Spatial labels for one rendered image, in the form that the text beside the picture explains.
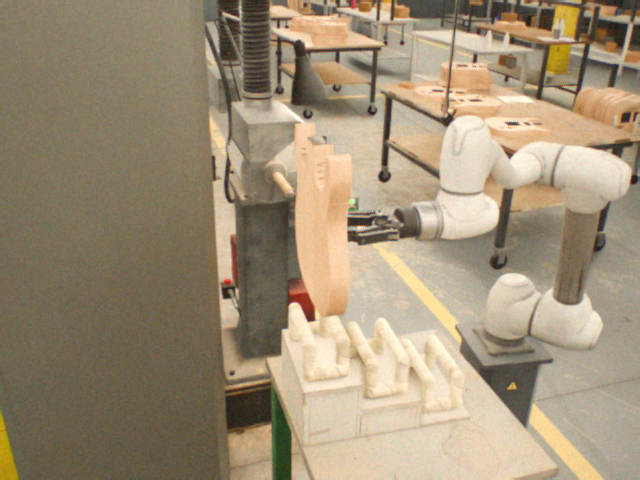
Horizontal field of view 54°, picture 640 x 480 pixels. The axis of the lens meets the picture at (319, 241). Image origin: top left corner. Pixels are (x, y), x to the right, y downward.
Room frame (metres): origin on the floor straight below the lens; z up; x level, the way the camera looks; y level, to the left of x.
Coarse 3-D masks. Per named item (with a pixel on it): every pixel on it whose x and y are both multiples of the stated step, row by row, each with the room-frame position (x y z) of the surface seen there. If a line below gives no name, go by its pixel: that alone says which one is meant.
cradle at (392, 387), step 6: (378, 384) 1.25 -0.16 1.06; (384, 384) 1.25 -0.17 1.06; (390, 384) 1.25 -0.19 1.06; (396, 384) 1.25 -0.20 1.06; (402, 384) 1.25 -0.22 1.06; (408, 384) 1.26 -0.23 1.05; (366, 390) 1.24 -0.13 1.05; (372, 390) 1.23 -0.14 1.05; (378, 390) 1.23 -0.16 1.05; (384, 390) 1.24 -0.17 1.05; (390, 390) 1.24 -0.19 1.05; (396, 390) 1.24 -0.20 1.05; (402, 390) 1.25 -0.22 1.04; (372, 396) 1.23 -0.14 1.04; (378, 396) 1.24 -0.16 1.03
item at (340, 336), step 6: (330, 318) 1.31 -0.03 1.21; (336, 318) 1.31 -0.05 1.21; (330, 324) 1.29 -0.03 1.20; (336, 324) 1.28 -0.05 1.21; (336, 330) 1.26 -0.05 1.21; (342, 330) 1.26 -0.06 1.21; (336, 336) 1.24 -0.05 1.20; (342, 336) 1.23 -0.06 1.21; (336, 342) 1.23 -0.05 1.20; (342, 342) 1.22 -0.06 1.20; (348, 342) 1.23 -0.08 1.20
